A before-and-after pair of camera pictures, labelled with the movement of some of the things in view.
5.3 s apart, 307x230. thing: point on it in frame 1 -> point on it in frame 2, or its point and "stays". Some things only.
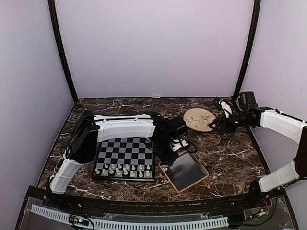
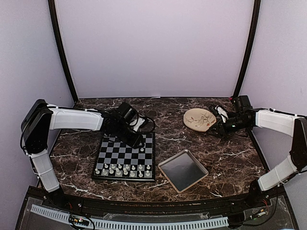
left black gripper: x=168 y=159 -> x=134 y=142
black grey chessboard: x=125 y=158 stays
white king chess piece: x=118 y=172 stays
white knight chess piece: x=141 y=175 stays
